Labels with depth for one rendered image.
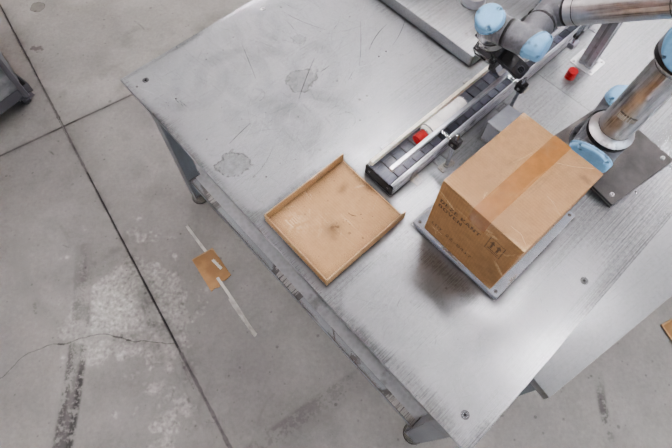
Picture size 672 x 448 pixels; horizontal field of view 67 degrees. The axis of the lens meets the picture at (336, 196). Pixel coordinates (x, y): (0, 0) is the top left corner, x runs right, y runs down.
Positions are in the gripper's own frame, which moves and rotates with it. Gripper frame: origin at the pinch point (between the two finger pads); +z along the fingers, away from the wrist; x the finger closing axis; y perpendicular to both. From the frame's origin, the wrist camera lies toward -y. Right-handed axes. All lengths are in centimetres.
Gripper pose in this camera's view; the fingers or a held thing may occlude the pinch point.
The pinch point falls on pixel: (502, 68)
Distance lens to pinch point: 172.1
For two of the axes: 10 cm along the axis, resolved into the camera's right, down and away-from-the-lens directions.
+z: 3.5, 1.1, 9.3
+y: -6.8, -6.6, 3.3
